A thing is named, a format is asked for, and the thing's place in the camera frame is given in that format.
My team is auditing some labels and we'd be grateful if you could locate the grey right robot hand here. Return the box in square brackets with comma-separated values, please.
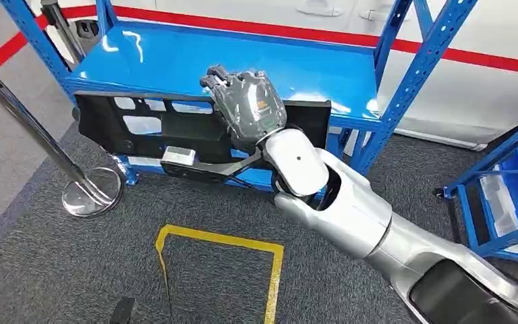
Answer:
[199, 64, 288, 151]

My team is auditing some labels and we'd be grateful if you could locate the black plastic car panel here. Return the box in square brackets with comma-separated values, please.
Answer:
[73, 91, 333, 165]

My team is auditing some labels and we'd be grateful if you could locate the blue metal shelf rack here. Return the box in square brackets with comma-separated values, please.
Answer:
[0, 0, 480, 194]
[433, 111, 518, 268]

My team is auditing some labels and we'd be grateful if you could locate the yellow floor tape square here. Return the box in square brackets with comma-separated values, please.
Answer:
[155, 224, 285, 324]

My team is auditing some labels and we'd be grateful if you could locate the white car with red stripe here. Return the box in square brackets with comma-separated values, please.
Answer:
[31, 0, 518, 152]

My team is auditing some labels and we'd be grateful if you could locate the black robot foot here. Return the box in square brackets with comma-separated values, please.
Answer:
[109, 297, 137, 324]

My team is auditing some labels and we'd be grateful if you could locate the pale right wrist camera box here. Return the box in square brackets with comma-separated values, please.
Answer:
[161, 146, 196, 167]

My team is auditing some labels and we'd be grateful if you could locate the chrome stanchion post with base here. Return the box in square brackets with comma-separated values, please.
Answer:
[0, 55, 124, 219]

